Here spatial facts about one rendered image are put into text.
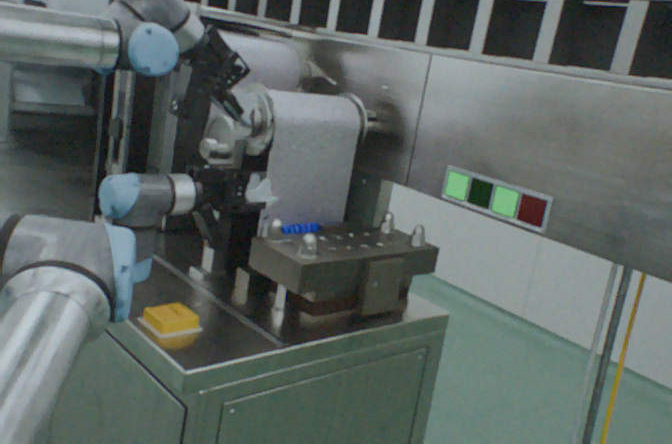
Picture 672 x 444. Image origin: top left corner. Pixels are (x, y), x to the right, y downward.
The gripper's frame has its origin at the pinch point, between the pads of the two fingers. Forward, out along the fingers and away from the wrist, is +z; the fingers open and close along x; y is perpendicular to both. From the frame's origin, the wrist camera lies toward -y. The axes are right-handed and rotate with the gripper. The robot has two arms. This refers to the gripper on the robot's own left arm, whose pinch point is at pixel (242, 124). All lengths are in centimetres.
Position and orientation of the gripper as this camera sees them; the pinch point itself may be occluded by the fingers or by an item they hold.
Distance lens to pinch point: 140.5
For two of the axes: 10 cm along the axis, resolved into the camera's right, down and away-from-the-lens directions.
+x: -6.6, -2.7, 7.0
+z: 4.6, 6.0, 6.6
